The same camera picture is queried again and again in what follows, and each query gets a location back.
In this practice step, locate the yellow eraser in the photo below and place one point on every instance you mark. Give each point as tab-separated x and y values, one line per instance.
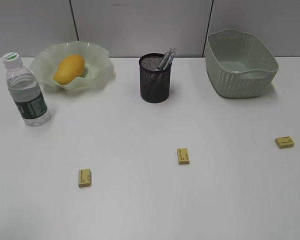
183	156
84	178
284	142

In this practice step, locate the beige grip mechanical pencil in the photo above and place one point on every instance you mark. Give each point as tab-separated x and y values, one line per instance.
166	58

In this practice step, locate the grey grip mechanical pencil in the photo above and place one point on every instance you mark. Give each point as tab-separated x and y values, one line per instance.
168	58

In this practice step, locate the blue grip mechanical pencil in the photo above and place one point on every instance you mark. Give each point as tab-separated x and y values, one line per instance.
169	61

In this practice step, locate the yellow mango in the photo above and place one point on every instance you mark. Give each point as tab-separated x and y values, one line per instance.
70	68

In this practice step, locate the clear water bottle green label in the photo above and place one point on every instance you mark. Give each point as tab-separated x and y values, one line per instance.
25	91

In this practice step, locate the black mesh pen holder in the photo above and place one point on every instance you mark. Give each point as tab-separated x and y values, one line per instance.
154	83

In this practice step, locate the pale green wavy plate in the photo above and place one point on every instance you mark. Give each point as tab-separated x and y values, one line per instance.
97	72

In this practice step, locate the pale green woven basket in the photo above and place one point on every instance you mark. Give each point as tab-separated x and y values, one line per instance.
238	64

